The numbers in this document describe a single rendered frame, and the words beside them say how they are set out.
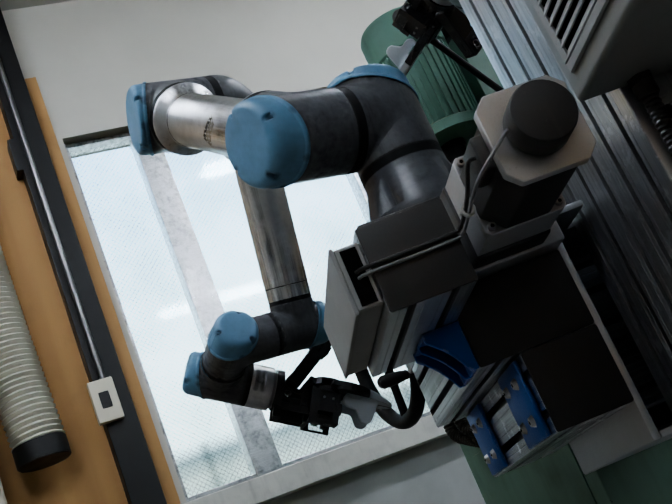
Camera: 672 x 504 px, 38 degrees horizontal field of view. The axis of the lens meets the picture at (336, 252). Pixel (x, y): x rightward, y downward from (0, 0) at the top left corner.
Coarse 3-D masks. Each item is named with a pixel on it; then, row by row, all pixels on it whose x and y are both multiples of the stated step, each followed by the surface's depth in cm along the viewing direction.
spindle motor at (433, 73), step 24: (384, 24) 211; (384, 48) 211; (432, 48) 209; (408, 72) 207; (432, 72) 207; (456, 72) 210; (432, 96) 205; (456, 96) 206; (432, 120) 204; (456, 120) 203
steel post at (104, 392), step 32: (0, 32) 336; (0, 64) 328; (0, 96) 325; (32, 128) 324; (32, 160) 317; (32, 192) 314; (64, 224) 312; (64, 256) 306; (64, 288) 304; (96, 320) 302; (96, 352) 296; (96, 384) 291; (96, 416) 289; (128, 416) 292; (128, 448) 288; (128, 480) 284
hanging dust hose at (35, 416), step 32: (0, 256) 296; (0, 288) 288; (0, 320) 283; (0, 352) 280; (32, 352) 286; (0, 384) 278; (32, 384) 279; (0, 416) 277; (32, 416) 274; (32, 448) 271; (64, 448) 275
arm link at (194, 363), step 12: (192, 360) 165; (192, 372) 164; (204, 372) 172; (252, 372) 167; (192, 384) 164; (204, 384) 165; (216, 384) 163; (228, 384) 164; (240, 384) 166; (204, 396) 166; (216, 396) 166; (228, 396) 166; (240, 396) 166
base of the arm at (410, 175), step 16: (416, 144) 127; (432, 144) 128; (384, 160) 127; (400, 160) 126; (416, 160) 126; (432, 160) 126; (368, 176) 129; (384, 176) 126; (400, 176) 125; (416, 176) 124; (432, 176) 124; (448, 176) 125; (368, 192) 130; (384, 192) 126; (400, 192) 124; (416, 192) 123; (432, 192) 123; (384, 208) 126; (400, 208) 123
